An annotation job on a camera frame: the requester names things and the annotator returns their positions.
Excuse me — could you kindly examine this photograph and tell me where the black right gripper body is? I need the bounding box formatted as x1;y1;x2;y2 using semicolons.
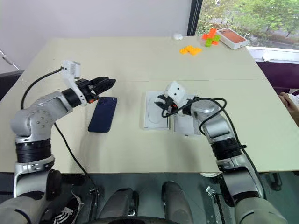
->
163;96;181;118

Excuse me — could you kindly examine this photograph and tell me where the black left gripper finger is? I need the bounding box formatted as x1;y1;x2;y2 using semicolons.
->
93;77;117;87
94;84;114;96

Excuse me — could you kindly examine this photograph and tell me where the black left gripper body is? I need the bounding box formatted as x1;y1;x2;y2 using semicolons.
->
75;78;99;104

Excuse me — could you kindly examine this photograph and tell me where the white phone box base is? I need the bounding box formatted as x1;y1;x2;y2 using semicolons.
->
143;91;171;131

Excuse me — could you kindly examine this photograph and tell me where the white phone box lid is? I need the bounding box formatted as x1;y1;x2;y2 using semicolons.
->
173;94;202;138

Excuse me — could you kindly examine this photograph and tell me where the dark blue smartphone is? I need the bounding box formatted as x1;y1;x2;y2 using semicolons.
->
87;96;118;133

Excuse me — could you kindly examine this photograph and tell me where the phone box with orange print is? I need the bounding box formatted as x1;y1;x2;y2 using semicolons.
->
216;28;249;50

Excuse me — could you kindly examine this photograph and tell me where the bystander bare hand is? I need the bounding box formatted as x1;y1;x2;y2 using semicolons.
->
279;91;299;128

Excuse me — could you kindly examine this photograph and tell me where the yellow toy brick cluster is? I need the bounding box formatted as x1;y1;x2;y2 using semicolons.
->
179;44;203;56

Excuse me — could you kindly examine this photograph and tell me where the green toy brick cluster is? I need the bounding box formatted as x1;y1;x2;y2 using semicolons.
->
205;35;221;48

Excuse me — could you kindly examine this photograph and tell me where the black furniture piece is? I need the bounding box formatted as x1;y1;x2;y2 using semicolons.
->
0;69;25;101

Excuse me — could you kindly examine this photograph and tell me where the orange toy brick cluster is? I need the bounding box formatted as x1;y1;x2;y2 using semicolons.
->
201;28;218;41

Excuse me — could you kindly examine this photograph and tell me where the grey metal rod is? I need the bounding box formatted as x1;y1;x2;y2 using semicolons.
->
0;48;21;71

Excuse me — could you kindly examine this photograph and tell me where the dark grey rounded shape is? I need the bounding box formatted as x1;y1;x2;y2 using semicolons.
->
161;181;195;224
98;187;140;224

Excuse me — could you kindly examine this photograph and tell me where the purple seat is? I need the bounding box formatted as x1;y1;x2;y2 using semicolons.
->
255;60;299;94

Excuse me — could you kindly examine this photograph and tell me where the white window sill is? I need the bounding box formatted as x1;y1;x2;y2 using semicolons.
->
246;46;299;63

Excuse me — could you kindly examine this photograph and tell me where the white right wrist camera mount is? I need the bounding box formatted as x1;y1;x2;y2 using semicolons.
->
164;81;188;106

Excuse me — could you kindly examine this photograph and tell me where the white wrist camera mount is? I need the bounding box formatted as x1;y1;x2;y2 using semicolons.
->
164;81;188;106
61;59;88;107

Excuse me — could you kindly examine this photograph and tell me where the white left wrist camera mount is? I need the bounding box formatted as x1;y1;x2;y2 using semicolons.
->
61;59;88;107

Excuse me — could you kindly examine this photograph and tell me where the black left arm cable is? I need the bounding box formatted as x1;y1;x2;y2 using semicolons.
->
20;66;100;203

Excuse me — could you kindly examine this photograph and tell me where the black window frame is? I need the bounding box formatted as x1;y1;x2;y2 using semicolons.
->
186;0;204;37

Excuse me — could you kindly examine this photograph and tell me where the black metal bracket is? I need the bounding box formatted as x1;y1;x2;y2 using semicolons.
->
205;185;232;224

